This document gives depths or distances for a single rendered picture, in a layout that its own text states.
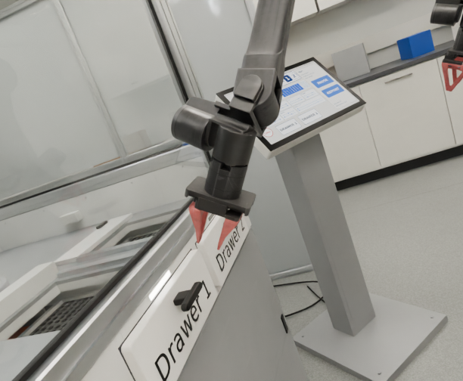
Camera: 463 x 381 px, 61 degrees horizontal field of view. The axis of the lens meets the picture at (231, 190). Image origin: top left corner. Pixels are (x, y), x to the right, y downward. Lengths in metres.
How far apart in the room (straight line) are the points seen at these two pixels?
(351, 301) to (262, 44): 1.38
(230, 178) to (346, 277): 1.25
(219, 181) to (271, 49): 0.21
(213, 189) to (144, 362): 0.26
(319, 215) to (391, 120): 2.13
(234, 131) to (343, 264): 1.27
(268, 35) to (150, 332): 0.48
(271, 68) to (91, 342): 0.44
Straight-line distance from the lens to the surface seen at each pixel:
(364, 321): 1.92
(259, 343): 1.08
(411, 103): 3.67
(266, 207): 2.39
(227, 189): 0.59
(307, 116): 1.50
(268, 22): 0.67
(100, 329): 0.57
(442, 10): 1.23
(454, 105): 3.77
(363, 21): 4.30
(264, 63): 0.61
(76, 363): 0.54
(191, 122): 0.60
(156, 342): 0.63
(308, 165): 1.58
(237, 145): 0.56
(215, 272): 0.85
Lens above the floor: 1.19
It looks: 14 degrees down
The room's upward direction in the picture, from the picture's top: 21 degrees counter-clockwise
